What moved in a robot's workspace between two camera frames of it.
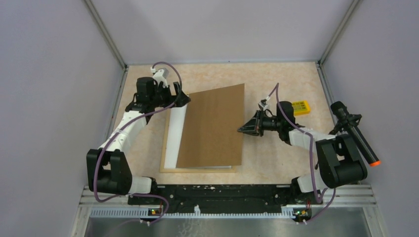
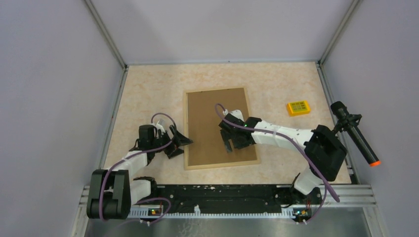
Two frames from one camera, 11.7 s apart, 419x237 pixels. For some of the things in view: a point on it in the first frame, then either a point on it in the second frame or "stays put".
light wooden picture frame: x=163 y=153 -> x=187 y=167
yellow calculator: x=301 y=107 stays put
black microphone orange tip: x=355 y=134 stays put
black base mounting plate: x=226 y=199 stays put
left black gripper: x=171 y=98 -> x=179 y=140
